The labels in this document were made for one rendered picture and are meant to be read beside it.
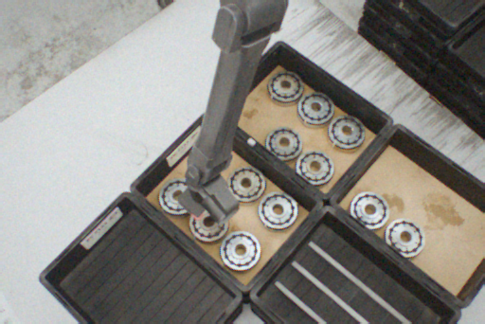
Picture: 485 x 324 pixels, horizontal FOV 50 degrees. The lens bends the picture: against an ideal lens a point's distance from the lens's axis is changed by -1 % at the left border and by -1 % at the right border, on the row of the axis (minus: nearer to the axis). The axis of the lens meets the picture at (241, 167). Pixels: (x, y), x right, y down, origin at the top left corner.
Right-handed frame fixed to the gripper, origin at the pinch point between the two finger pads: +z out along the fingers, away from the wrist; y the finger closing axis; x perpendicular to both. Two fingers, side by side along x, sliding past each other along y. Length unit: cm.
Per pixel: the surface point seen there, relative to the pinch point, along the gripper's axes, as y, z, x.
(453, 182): 48, 8, -43
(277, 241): 6.1, 11.1, -18.6
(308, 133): 35.4, 13.9, -5.0
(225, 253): -5.4, 8.0, -11.3
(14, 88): -7, 104, 129
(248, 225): 4.4, 11.6, -10.3
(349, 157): 37.1, 13.0, -18.1
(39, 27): 24, 108, 148
